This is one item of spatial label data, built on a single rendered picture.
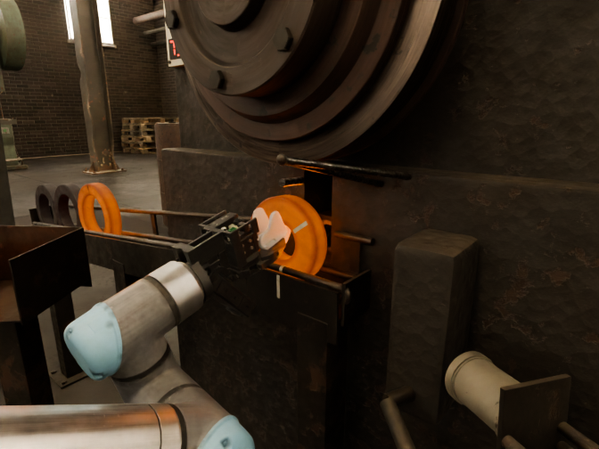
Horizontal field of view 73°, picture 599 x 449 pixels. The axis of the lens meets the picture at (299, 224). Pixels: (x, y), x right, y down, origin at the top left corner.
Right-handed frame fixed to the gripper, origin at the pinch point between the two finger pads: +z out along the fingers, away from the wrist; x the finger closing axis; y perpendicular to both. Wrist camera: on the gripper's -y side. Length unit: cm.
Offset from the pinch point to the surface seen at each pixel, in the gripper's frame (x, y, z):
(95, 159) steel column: 638, -119, 227
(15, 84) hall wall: 998, 6, 271
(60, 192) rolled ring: 90, -4, -4
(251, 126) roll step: 1.1, 18.3, -1.6
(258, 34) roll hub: -6.5, 30.3, -4.3
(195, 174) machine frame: 31.6, 4.3, 6.6
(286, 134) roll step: -5.9, 17.3, -1.9
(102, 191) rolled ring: 64, -1, -2
